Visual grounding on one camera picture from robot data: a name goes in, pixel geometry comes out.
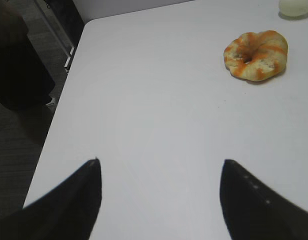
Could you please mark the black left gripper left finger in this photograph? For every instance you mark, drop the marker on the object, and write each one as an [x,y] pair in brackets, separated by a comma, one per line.
[67,212]

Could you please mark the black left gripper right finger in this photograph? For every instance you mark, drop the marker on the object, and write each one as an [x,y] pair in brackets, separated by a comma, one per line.
[253,211]

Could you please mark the white egg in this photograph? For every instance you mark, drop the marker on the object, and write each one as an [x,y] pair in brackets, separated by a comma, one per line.
[293,8]

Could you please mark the metal table leg frame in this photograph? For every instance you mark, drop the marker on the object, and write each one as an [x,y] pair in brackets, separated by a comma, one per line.
[59,35]

